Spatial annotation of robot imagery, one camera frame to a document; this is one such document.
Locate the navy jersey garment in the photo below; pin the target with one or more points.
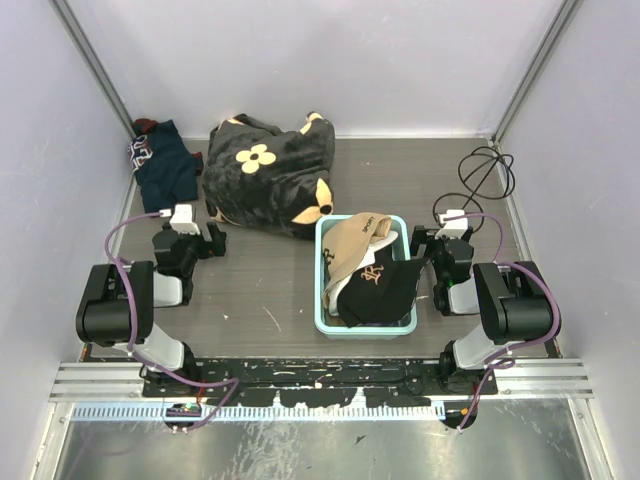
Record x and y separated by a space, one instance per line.
165 170

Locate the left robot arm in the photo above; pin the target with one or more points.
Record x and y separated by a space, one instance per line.
118 305

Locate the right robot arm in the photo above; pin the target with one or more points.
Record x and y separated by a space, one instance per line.
511 305

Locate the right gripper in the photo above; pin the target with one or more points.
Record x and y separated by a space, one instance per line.
420 236

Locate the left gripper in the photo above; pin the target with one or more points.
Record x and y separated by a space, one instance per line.
209 248

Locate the black cap gold logo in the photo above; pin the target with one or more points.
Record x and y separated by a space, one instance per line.
380 293

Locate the tan cap black logo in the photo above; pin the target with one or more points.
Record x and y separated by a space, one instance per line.
359 226

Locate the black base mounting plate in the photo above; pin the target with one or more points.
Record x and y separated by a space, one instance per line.
318 382

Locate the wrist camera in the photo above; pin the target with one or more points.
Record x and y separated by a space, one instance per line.
183 220
453 224

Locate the aluminium front rail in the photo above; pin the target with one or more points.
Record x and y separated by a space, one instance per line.
528 378

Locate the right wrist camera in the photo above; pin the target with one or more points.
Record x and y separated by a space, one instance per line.
453 224

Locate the white cap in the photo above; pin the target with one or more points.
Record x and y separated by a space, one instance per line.
385 242

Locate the teal plastic bin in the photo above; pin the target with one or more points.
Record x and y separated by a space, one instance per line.
330 326

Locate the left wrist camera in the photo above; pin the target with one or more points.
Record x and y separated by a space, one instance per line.
183 220

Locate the black floral fleece blanket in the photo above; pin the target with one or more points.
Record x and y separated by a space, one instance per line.
259 176

